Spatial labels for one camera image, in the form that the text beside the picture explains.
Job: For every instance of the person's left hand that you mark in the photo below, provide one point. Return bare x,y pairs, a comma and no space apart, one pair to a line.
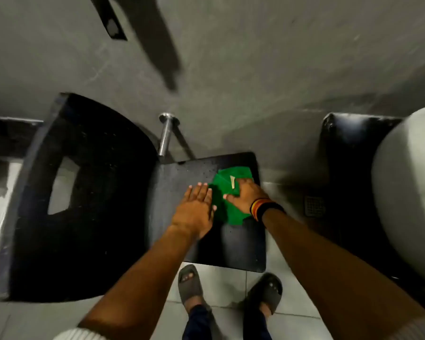
193,215

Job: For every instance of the person's right hand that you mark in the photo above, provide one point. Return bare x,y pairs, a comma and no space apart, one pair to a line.
248,198

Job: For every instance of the person's left little finger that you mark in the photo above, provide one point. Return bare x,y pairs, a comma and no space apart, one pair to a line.
188,196

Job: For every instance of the person's right thumb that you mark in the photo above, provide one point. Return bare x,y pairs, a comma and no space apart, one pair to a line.
231,198

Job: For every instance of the person's left thumb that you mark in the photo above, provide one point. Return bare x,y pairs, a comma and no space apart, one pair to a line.
214,213

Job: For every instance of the person's left middle finger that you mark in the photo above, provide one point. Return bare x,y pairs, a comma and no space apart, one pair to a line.
202,194

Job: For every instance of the green paper sheet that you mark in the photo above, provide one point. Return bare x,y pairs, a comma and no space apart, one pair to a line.
221,200

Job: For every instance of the person's right forearm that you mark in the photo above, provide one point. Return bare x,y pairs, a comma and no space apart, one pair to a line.
333,279

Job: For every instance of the person's left forearm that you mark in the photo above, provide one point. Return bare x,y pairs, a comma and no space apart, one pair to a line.
145,283

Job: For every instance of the striped black wristband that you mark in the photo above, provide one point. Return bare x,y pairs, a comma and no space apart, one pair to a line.
264,208

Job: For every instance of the metal chair support tube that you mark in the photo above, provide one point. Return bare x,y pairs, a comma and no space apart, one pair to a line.
165,136

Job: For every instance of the grey slide sandal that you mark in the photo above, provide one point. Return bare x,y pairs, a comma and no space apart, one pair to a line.
190,285
266,292

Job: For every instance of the square floor drain grate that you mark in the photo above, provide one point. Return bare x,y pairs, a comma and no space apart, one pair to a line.
315,206

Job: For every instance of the black chair with writing tablet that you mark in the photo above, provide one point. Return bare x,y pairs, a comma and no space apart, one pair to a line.
102,230

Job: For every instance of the dark blue trousers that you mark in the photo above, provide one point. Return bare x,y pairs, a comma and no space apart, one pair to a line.
198,325

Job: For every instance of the black padded chair seat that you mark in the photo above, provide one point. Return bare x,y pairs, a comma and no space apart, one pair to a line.
350,180

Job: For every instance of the white sleeve cuff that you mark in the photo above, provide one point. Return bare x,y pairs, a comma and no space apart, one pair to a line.
78,334
419,329

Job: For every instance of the dark furniture frame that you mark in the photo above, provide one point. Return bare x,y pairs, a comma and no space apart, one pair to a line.
7,138

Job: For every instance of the black flat bracket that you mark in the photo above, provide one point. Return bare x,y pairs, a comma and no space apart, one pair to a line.
108,19

